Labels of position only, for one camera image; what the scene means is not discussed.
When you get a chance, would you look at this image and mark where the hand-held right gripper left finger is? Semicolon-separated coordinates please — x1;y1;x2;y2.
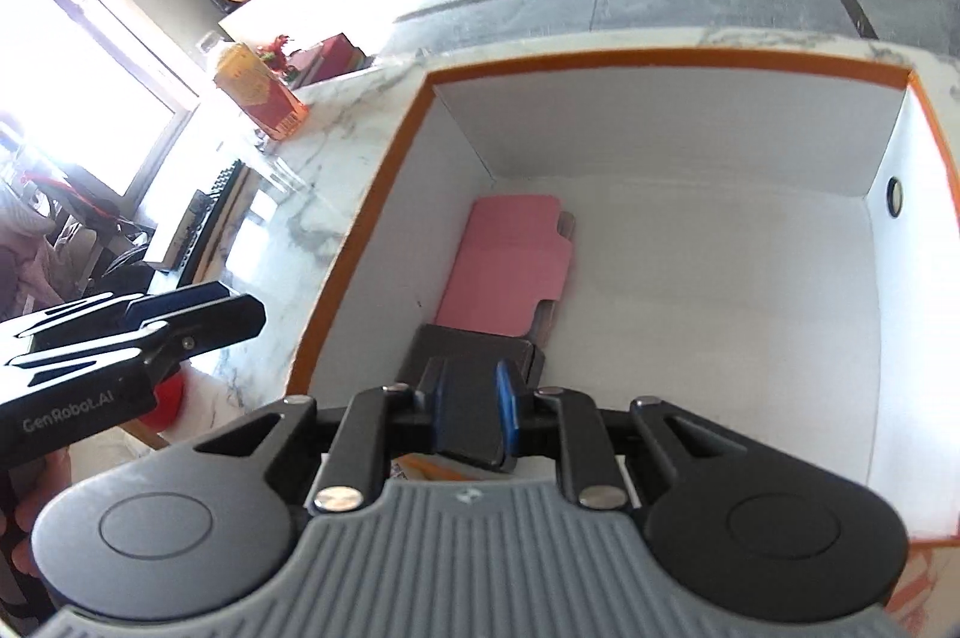
193;354;505;513

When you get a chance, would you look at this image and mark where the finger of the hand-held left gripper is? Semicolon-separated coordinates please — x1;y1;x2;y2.
0;295;268;395
0;281;230;343

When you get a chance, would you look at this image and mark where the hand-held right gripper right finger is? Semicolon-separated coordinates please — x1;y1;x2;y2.
495;359;751;508

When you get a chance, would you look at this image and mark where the black wallet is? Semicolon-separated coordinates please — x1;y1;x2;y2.
395;323;546;388

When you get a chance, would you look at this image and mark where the orange and red crochet toy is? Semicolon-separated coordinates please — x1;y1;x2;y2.
141;375;187;429

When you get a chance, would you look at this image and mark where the white box with orange rim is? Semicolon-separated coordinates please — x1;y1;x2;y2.
287;47;960;545

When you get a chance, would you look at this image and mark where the person's left hand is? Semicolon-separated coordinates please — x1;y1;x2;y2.
6;447;74;583

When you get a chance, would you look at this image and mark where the dark chair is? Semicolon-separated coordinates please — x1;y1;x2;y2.
45;173;160;298

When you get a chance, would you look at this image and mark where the pink card holder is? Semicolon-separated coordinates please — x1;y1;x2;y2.
435;195;576;339

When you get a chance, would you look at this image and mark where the red and gold gift box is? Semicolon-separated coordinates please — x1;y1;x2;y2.
214;43;311;142

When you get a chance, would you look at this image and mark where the red flower plant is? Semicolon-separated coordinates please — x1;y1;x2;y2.
255;34;297;80

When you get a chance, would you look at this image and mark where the glass window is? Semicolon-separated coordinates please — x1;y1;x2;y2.
0;0;197;174

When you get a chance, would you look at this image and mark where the dark red box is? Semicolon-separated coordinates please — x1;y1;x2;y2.
289;34;372;88

